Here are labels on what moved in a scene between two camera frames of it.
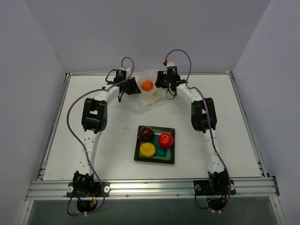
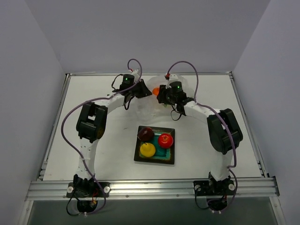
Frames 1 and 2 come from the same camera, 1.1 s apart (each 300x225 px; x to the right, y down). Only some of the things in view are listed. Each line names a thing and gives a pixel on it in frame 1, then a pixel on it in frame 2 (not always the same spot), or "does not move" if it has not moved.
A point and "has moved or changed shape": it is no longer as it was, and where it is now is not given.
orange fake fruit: (147, 86) has moved or changed shape
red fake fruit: (165, 140) does not move
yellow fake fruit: (147, 149) does not move
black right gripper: (161, 80) -> (161, 94)
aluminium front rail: (153, 188) does not move
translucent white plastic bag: (140, 102) has moved or changed shape
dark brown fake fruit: (146, 133) does not move
